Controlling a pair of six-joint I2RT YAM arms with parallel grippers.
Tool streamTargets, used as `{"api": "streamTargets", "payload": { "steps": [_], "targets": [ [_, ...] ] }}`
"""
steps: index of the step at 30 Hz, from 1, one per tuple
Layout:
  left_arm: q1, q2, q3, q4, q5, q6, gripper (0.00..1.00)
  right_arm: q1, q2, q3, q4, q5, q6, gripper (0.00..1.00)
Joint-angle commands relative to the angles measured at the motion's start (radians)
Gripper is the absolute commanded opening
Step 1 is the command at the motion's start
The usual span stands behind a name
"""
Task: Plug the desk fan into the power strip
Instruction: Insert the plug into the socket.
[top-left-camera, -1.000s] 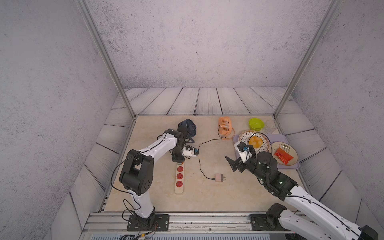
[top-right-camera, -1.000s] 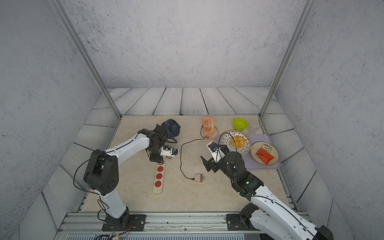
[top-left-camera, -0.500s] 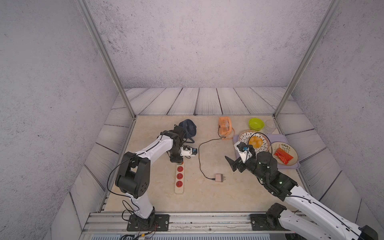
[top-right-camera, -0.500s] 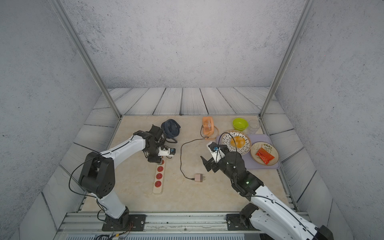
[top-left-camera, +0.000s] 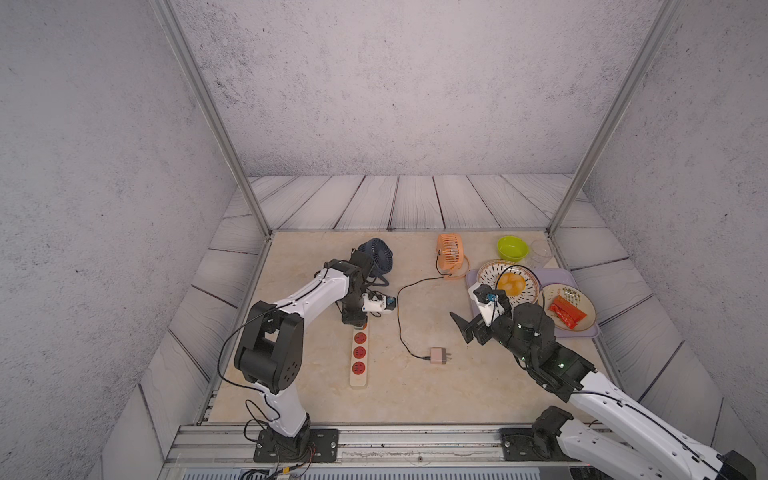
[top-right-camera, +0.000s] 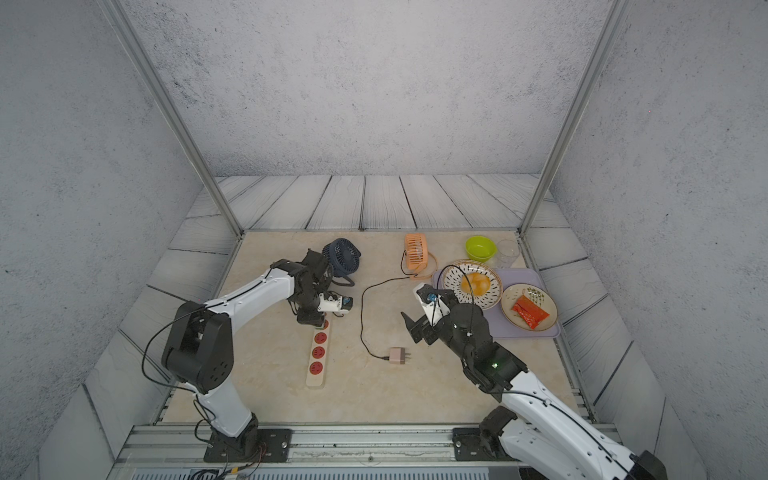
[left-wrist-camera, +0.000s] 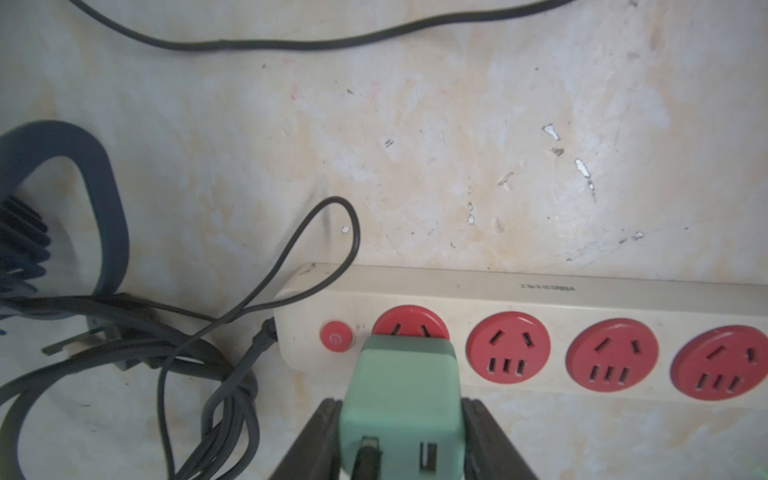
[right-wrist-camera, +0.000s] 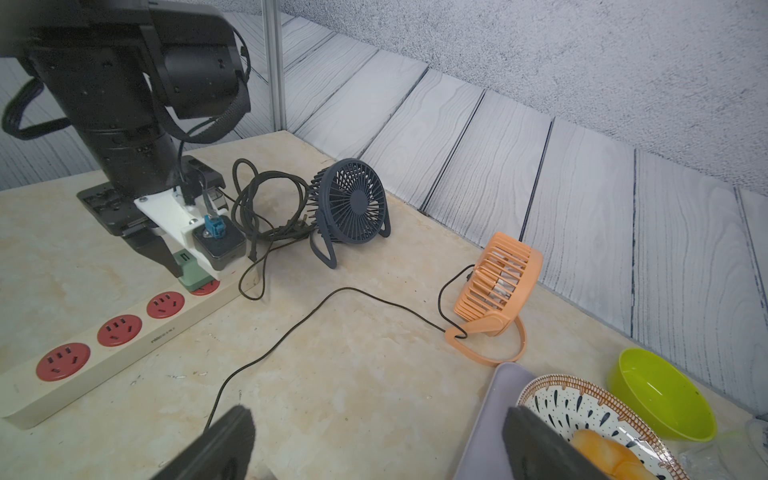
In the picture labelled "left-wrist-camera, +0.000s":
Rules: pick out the green usb power adapter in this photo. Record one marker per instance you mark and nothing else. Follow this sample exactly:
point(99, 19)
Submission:
point(405, 395)

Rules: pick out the white red power strip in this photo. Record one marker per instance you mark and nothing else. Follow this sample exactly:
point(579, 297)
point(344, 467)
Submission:
point(642, 339)

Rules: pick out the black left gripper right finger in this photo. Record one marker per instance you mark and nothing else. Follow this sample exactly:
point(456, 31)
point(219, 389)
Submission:
point(489, 453)

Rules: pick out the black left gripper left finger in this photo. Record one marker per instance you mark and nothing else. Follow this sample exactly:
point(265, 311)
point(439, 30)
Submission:
point(315, 454)

